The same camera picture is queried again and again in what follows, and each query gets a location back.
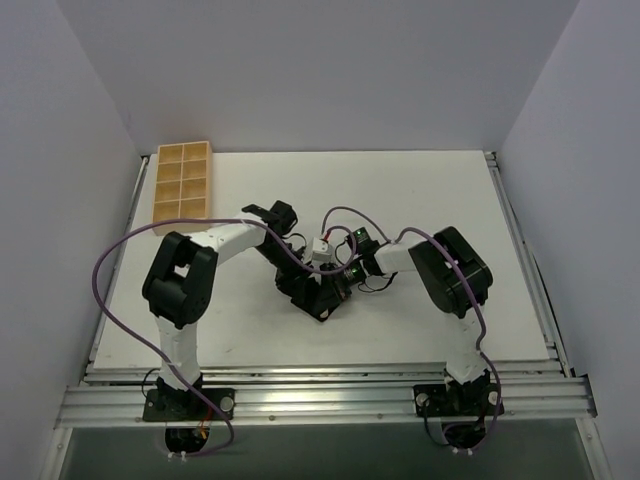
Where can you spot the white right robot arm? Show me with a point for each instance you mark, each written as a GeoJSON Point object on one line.
{"type": "Point", "coordinates": [456, 279]}

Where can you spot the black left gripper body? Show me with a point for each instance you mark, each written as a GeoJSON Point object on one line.
{"type": "Point", "coordinates": [304, 291]}

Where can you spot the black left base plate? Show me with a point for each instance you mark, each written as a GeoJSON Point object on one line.
{"type": "Point", "coordinates": [166, 405]}

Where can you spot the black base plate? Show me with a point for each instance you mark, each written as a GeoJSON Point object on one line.
{"type": "Point", "coordinates": [166, 405]}
{"type": "Point", "coordinates": [454, 400]}

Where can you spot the black underwear with beige waistband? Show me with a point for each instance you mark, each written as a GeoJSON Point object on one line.
{"type": "Point", "coordinates": [319, 299]}

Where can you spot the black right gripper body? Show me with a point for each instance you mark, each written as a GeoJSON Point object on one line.
{"type": "Point", "coordinates": [331, 282]}

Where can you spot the wooden compartment tray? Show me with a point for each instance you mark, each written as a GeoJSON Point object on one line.
{"type": "Point", "coordinates": [182, 188]}

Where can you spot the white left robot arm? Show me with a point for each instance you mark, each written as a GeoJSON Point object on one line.
{"type": "Point", "coordinates": [179, 285]}

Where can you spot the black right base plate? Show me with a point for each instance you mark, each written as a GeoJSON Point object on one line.
{"type": "Point", "coordinates": [454, 400]}

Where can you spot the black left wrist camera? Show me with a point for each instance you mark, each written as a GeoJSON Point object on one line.
{"type": "Point", "coordinates": [282, 215]}

